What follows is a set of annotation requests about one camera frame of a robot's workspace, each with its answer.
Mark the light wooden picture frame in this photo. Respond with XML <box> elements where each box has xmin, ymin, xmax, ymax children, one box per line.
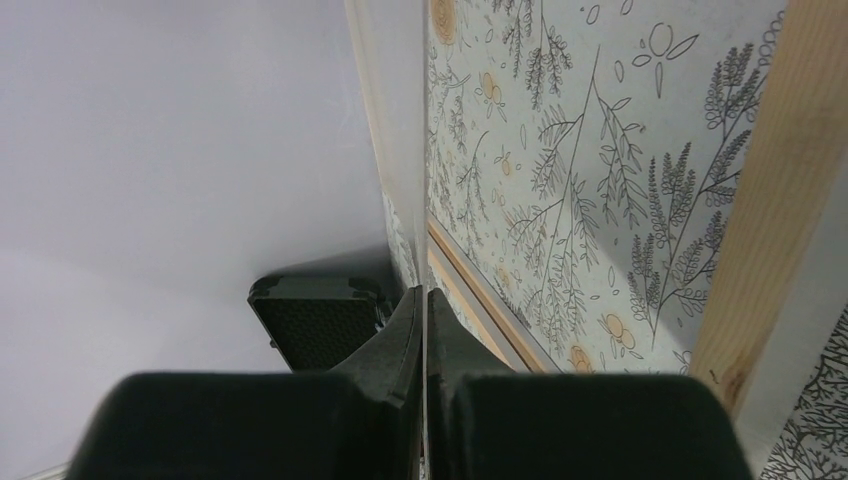
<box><xmin>344</xmin><ymin>0</ymin><xmax>848</xmax><ymax>458</ymax></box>

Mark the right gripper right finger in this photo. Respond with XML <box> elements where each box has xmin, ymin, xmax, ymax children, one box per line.
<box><xmin>426</xmin><ymin>289</ymin><xmax>752</xmax><ymax>479</ymax></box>

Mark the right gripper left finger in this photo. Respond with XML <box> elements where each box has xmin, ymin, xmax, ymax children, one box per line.
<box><xmin>67</xmin><ymin>287</ymin><xmax>424</xmax><ymax>479</ymax></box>

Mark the floral patterned table mat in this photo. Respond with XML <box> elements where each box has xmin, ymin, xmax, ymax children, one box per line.
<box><xmin>380</xmin><ymin>0</ymin><xmax>848</xmax><ymax>480</ymax></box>

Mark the black poker chip case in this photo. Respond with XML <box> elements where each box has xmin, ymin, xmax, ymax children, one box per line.
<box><xmin>247</xmin><ymin>245</ymin><xmax>400</xmax><ymax>373</ymax></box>

